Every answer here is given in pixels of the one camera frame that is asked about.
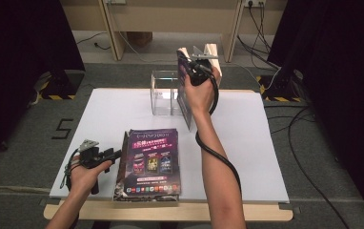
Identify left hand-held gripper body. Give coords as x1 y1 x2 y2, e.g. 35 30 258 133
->
78 138 115 196

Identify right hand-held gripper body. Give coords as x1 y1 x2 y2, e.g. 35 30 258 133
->
187 46 220 87

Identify dark brown magazine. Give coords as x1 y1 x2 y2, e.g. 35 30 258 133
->
112 131 182 203

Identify white magazine with picture grid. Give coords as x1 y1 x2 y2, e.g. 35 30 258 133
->
202 43 223 88

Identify clear acrylic file holder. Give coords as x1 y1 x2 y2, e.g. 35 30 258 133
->
150 70 187 117

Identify person's left hand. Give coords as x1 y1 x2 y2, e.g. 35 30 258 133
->
67 157 113 196

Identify person's right hand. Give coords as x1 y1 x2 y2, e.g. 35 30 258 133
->
183 65 222 117

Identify beige wooden desk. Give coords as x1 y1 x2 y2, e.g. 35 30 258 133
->
60 0 288 64

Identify brown cardboard box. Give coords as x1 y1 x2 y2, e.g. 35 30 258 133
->
126 31 153 49

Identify black stand base hazard tape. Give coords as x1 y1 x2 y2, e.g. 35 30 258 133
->
37 70 86 101
255 70 306 104

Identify black curtain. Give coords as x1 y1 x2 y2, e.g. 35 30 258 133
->
267 0 364 228
0 0 87 168

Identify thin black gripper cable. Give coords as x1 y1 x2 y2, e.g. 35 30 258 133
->
60 148 83 193

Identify black cables from socket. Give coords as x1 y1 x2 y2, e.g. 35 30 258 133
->
236 1 281 71

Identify black floor cable with plug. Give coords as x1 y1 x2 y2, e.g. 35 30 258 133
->
75 31 111 52

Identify white wall socket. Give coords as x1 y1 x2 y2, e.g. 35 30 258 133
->
244 0 268 8

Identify thin black floor cable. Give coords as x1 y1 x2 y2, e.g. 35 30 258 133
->
263 104 316 135

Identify long black floor cable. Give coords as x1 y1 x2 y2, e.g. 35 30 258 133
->
286 106 351 229

